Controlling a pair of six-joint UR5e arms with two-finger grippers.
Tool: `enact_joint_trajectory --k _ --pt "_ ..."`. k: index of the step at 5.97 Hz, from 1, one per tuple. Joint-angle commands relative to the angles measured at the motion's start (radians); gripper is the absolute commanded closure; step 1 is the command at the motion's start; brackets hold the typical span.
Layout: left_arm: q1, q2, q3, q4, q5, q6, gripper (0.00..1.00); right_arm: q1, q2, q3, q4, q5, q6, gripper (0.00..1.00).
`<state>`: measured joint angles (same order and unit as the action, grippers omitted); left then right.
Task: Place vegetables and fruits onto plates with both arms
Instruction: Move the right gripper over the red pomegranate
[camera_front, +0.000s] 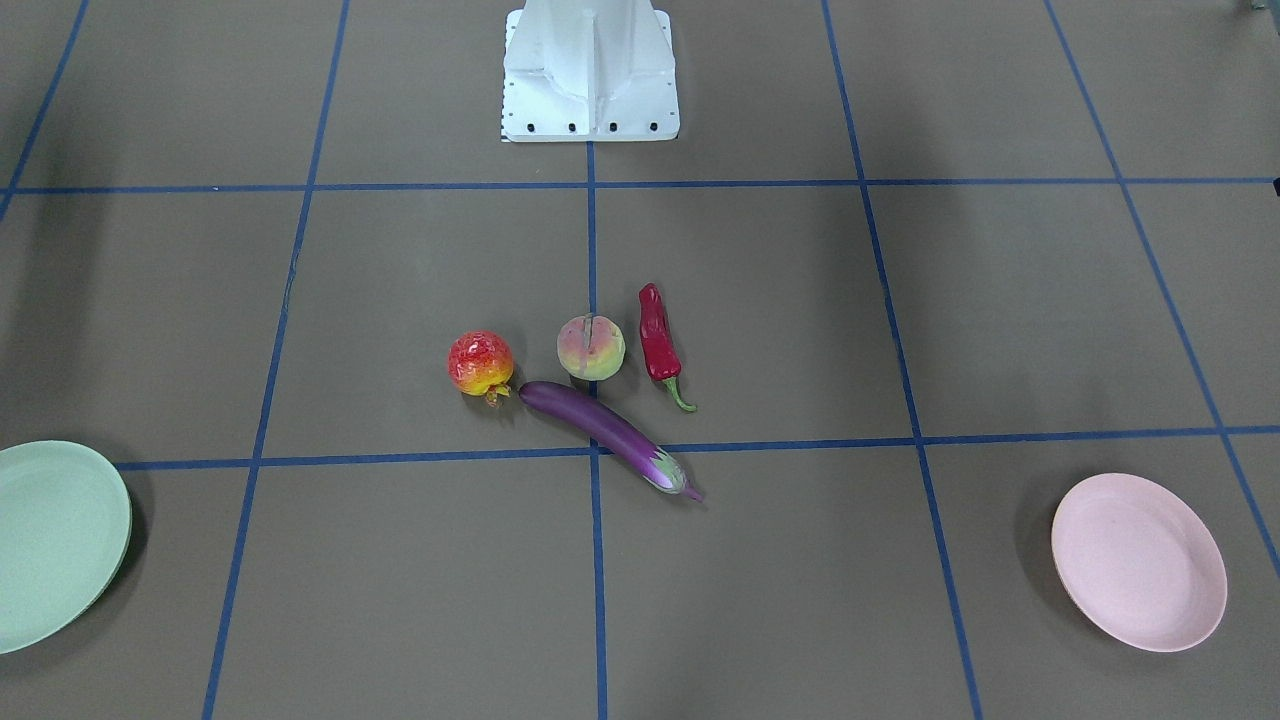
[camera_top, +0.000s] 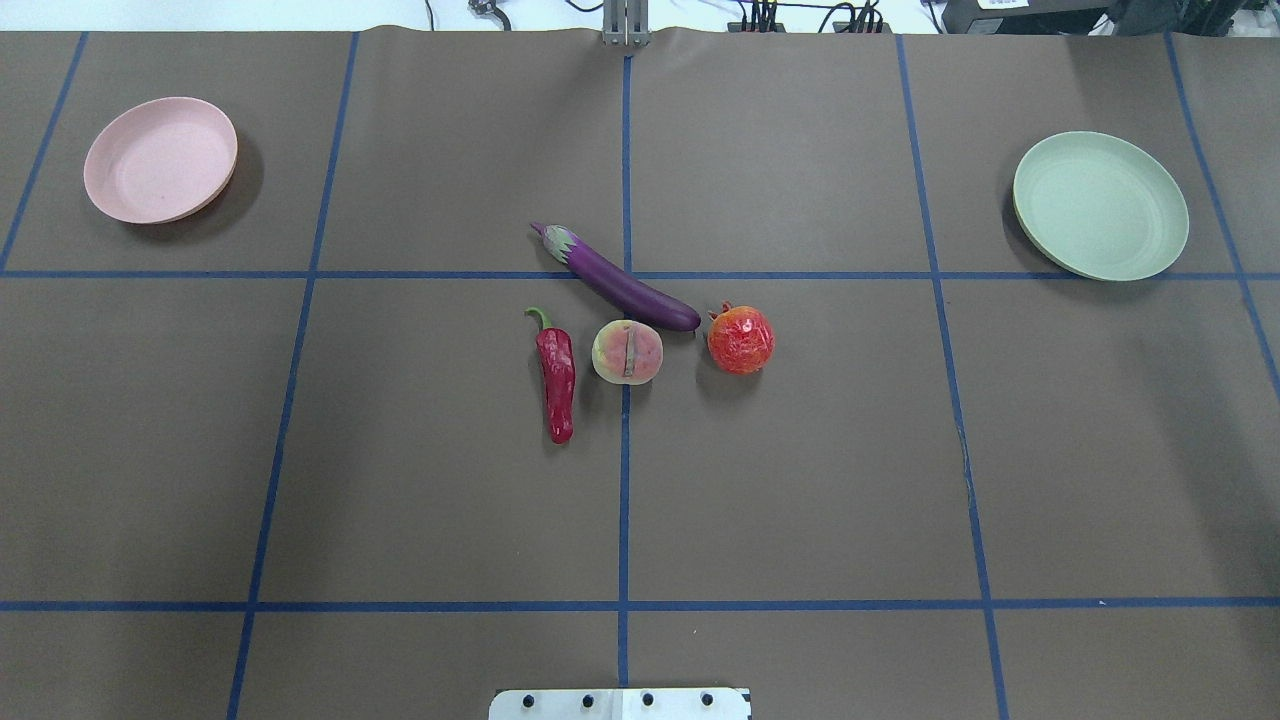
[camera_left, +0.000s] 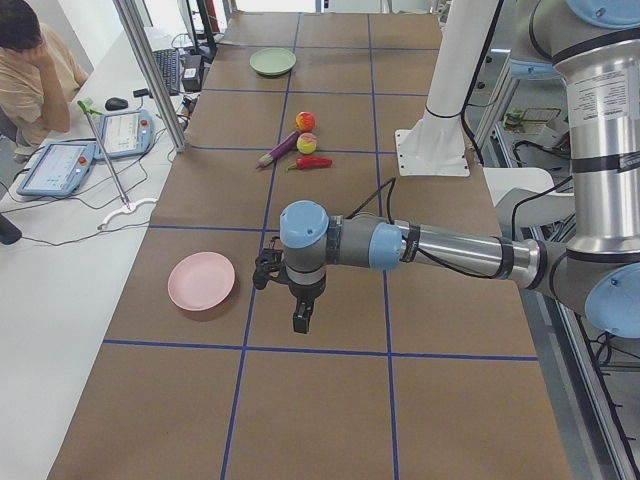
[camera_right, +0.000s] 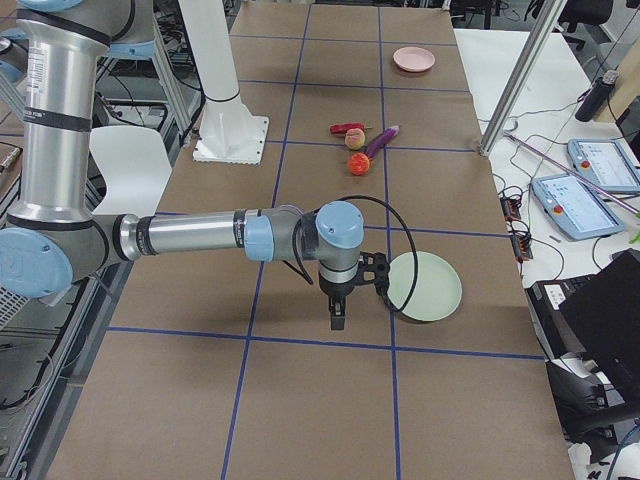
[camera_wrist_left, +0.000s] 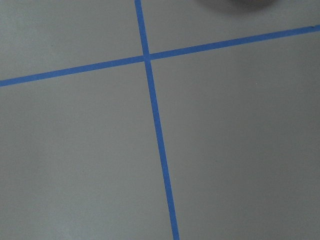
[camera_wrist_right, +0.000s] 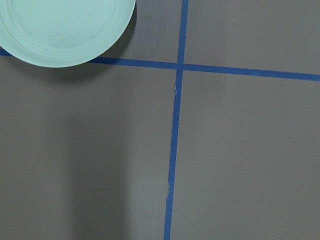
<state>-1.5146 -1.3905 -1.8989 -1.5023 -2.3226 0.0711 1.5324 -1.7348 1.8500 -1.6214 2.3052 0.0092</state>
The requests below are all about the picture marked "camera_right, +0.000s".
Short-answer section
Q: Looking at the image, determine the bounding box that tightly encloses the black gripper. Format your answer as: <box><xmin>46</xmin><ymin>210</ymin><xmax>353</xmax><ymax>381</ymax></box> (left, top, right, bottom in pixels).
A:
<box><xmin>319</xmin><ymin>277</ymin><xmax>355</xmax><ymax>330</ymax></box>

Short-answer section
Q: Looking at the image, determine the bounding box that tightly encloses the red pomegranate toy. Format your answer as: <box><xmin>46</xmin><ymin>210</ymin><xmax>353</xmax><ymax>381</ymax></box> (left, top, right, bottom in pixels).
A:
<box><xmin>347</xmin><ymin>152</ymin><xmax>372</xmax><ymax>176</ymax></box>

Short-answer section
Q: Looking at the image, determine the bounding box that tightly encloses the peach toy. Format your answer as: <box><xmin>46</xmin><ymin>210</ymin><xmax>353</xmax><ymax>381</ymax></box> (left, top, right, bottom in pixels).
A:
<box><xmin>344</xmin><ymin>128</ymin><xmax>366</xmax><ymax>151</ymax></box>

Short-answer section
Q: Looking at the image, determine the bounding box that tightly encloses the red chili pepper toy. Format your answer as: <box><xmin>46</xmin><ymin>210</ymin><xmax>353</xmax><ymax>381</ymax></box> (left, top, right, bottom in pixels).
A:
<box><xmin>329</xmin><ymin>122</ymin><xmax>370</xmax><ymax>136</ymax></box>

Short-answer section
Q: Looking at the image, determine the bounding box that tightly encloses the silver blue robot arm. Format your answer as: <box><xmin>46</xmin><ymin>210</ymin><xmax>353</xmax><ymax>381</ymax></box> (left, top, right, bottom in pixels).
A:
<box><xmin>1</xmin><ymin>1</ymin><xmax>364</xmax><ymax>330</ymax></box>

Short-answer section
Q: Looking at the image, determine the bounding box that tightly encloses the green plate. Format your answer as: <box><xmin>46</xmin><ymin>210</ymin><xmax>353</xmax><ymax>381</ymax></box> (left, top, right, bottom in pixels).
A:
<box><xmin>388</xmin><ymin>251</ymin><xmax>462</xmax><ymax>322</ymax></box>

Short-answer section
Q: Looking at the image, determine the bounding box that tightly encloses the purple eggplant toy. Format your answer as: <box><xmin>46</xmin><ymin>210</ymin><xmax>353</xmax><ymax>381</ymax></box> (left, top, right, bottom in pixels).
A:
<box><xmin>363</xmin><ymin>125</ymin><xmax>400</xmax><ymax>160</ymax></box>

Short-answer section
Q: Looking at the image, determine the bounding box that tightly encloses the orange circuit board lower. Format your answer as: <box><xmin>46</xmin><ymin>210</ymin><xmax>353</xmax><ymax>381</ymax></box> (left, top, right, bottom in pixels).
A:
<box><xmin>510</xmin><ymin>231</ymin><xmax>533</xmax><ymax>263</ymax></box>

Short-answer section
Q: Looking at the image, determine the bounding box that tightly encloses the orange circuit board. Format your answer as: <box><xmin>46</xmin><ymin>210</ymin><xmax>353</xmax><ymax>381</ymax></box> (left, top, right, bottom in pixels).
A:
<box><xmin>499</xmin><ymin>195</ymin><xmax>522</xmax><ymax>222</ymax></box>
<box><xmin>510</xmin><ymin>231</ymin><xmax>533</xmax><ymax>263</ymax></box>

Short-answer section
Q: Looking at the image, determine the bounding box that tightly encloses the orange circuit board upper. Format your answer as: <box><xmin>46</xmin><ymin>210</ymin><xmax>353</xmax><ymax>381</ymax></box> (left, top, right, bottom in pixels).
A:
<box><xmin>499</xmin><ymin>195</ymin><xmax>522</xmax><ymax>222</ymax></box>

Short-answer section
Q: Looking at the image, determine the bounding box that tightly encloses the white plastic chair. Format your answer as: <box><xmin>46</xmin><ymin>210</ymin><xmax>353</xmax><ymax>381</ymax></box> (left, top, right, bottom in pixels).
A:
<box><xmin>90</xmin><ymin>125</ymin><xmax>172</xmax><ymax>217</ymax></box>

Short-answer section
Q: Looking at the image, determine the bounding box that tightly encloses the near teach pendant tablet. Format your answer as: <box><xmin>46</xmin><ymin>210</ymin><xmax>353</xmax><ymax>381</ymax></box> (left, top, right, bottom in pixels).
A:
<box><xmin>531</xmin><ymin>174</ymin><xmax>624</xmax><ymax>241</ymax></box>

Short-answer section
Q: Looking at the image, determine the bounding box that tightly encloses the teach pendant tablet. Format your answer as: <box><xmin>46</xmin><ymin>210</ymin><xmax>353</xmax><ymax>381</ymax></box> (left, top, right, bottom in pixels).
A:
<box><xmin>531</xmin><ymin>174</ymin><xmax>624</xmax><ymax>241</ymax></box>
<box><xmin>567</xmin><ymin>139</ymin><xmax>639</xmax><ymax>194</ymax></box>

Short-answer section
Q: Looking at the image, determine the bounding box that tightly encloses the pink plate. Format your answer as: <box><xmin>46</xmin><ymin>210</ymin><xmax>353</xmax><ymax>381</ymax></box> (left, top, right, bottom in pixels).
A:
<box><xmin>392</xmin><ymin>46</ymin><xmax>436</xmax><ymax>73</ymax></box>

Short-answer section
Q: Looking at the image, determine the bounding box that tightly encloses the black laptop computer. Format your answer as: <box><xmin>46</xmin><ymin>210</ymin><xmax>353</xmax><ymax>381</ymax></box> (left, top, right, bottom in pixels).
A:
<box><xmin>526</xmin><ymin>249</ymin><xmax>639</xmax><ymax>400</ymax></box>

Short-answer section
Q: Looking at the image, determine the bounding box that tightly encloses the long grabber stick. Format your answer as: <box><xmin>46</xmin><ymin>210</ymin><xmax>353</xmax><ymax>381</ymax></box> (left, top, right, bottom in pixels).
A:
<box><xmin>504</xmin><ymin>119</ymin><xmax>640</xmax><ymax>217</ymax></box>

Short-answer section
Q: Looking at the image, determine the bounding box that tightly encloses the far teach pendant tablet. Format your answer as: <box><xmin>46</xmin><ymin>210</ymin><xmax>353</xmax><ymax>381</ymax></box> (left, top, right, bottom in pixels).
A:
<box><xmin>567</xmin><ymin>139</ymin><xmax>639</xmax><ymax>194</ymax></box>

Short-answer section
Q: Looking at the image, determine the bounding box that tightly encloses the black water bottle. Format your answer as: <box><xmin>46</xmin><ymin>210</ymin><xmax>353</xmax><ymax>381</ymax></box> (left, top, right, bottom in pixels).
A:
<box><xmin>574</xmin><ymin>69</ymin><xmax>619</xmax><ymax>122</ymax></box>

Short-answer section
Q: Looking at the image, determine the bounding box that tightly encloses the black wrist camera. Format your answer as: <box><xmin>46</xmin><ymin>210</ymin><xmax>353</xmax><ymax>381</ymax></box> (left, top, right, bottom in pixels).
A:
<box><xmin>355</xmin><ymin>252</ymin><xmax>390</xmax><ymax>298</ymax></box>

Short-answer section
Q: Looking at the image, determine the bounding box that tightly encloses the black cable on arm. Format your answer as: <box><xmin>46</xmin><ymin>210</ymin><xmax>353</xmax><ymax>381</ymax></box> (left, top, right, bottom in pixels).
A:
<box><xmin>283</xmin><ymin>194</ymin><xmax>418</xmax><ymax>314</ymax></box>

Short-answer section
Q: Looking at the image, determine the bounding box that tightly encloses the white pedestal column base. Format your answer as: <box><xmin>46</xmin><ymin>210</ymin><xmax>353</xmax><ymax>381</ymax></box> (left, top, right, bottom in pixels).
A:
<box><xmin>179</xmin><ymin>0</ymin><xmax>269</xmax><ymax>165</ymax></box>

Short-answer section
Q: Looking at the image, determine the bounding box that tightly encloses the aluminium frame post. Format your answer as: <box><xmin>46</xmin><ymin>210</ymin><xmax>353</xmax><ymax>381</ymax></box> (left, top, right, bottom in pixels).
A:
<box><xmin>479</xmin><ymin>0</ymin><xmax>567</xmax><ymax>157</ymax></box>

